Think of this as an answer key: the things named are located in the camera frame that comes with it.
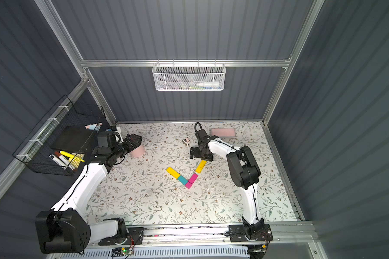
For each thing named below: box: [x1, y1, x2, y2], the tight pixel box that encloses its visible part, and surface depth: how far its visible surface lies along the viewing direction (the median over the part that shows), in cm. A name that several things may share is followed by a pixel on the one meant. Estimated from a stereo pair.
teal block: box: [177, 174, 189, 186], surface depth 93 cm
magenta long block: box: [188, 173, 199, 184], surface depth 94 cm
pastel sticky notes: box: [84, 123, 98, 130], surface depth 84 cm
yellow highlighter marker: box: [59, 150, 85, 162], surface depth 71 cm
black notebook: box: [50, 125, 94, 153], surface depth 75 cm
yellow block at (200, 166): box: [195, 159, 207, 174], surface depth 98 cm
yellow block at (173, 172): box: [165, 166, 181, 180], surface depth 96 cm
